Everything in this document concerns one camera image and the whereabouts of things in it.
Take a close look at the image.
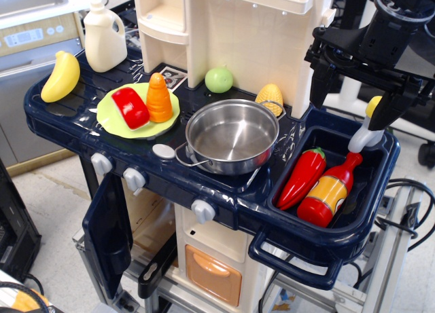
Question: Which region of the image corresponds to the green toy apple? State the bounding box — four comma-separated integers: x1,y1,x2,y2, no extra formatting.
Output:
205,67,233,94

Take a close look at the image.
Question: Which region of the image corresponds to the orange toy drawer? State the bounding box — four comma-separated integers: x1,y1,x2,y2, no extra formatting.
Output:
185,245,242,307

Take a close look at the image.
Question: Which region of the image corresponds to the red toy cheese wedge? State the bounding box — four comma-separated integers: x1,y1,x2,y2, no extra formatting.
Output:
111,87,150,130

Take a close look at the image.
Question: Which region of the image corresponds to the red toy chili pepper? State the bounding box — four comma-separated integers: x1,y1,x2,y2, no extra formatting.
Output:
275,147,326,210

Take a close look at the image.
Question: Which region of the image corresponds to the navy towel bar handle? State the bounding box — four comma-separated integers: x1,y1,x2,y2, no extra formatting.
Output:
248,231,343,291

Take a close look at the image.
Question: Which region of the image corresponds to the navy toy kitchen counter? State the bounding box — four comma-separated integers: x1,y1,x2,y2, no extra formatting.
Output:
23,48,401,291

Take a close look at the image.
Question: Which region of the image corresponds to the cream toy kitchen back panel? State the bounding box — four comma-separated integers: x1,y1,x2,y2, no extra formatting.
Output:
135,0,335,118

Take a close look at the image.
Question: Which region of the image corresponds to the stainless steel pot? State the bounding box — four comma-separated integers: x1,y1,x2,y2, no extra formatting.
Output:
175,99,286,176

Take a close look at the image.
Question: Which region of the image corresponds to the light green plastic plate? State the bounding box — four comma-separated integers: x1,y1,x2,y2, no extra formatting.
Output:
97,83,180,140

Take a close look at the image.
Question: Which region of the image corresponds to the grey round button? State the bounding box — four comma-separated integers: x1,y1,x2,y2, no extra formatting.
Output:
152,143,175,160

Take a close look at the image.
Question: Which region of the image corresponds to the grey yellow toy faucet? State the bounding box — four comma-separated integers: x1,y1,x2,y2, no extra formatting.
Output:
347,96,384,153

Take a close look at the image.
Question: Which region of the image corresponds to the navy toy oven door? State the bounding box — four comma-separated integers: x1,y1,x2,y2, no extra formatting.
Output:
82,174,133,299

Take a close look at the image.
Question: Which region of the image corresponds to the grey stove knob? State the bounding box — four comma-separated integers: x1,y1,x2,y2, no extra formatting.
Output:
191,199,215,224
123,168,147,196
91,152,113,176

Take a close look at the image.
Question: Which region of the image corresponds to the cream toy detergent bottle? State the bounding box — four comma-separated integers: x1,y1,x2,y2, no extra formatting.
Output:
84,1,127,73

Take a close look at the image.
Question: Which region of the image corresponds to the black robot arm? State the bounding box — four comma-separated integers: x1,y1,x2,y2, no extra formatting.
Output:
305,0,434,130

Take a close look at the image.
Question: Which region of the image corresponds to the grey right stove knob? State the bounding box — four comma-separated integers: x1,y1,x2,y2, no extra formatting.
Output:
191,199,215,224

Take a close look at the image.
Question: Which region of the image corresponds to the red toy ketchup bottle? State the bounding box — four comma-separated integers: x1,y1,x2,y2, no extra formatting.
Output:
297,152,363,227

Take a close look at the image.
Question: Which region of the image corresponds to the yellow toy banana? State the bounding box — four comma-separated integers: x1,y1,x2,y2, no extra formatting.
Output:
41,51,80,103

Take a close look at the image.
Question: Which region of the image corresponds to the black box on floor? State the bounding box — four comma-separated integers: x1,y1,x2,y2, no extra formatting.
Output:
1,165,41,282

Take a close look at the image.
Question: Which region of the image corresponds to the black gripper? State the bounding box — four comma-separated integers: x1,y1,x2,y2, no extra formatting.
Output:
305,27,431,131

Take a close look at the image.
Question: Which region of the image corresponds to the grey middle stove knob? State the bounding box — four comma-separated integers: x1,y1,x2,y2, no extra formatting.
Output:
123,168,147,196

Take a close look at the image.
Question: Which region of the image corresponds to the black cable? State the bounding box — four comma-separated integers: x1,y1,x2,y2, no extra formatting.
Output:
374,178,435,253

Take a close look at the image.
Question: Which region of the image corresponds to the steel appliance with panel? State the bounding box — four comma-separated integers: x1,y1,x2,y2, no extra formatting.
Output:
1,0,82,167

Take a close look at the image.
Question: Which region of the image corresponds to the orange toy carrot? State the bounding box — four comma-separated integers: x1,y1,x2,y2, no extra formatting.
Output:
146,73,173,123

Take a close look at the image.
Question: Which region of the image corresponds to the yellow toy corn cob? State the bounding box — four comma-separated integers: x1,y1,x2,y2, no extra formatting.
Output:
255,84,283,117

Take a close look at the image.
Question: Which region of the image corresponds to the grey left stove knob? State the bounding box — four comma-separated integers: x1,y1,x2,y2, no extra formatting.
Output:
91,152,113,176

